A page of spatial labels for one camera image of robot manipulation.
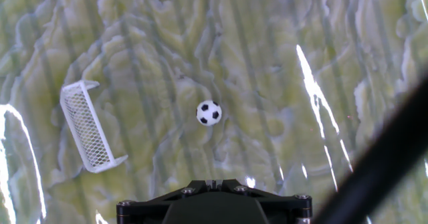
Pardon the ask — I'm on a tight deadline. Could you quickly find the black and white soccer ball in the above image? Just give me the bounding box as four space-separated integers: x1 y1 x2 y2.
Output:
195 100 223 127

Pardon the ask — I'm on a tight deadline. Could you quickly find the green marble pattern mat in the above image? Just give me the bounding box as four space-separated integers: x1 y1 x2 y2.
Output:
0 0 428 224

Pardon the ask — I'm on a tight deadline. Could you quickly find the white mesh miniature goal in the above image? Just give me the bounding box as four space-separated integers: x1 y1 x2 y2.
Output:
59 80 129 174

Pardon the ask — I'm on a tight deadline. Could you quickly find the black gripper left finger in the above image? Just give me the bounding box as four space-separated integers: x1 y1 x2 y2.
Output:
116 179 215 224

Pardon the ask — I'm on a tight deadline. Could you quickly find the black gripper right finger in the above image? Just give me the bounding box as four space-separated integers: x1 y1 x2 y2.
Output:
213 179 314 224

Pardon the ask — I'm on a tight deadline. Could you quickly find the black camera cable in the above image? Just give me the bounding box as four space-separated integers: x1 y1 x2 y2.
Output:
312 76 428 224

